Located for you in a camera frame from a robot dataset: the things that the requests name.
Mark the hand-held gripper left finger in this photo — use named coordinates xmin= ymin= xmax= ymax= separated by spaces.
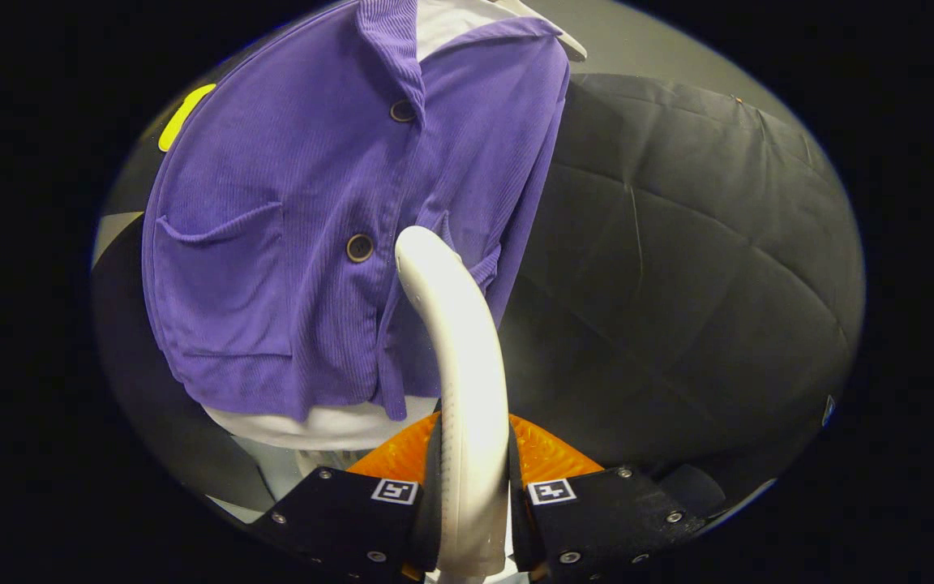
xmin=250 ymin=412 xmax=443 ymax=583

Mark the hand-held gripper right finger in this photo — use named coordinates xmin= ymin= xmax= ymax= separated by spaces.
xmin=508 ymin=414 xmax=707 ymax=582

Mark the purple corduroy jacket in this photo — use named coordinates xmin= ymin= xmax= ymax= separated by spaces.
xmin=141 ymin=0 xmax=572 ymax=423

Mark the white shirt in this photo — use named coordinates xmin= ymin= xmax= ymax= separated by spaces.
xmin=204 ymin=0 xmax=521 ymax=452

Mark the white garment steamer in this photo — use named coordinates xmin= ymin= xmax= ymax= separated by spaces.
xmin=395 ymin=225 xmax=511 ymax=581

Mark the white clothes hanger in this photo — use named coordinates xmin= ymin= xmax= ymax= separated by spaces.
xmin=499 ymin=0 xmax=588 ymax=62

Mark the black backdrop cloth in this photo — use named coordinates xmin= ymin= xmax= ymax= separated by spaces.
xmin=92 ymin=73 xmax=867 ymax=520

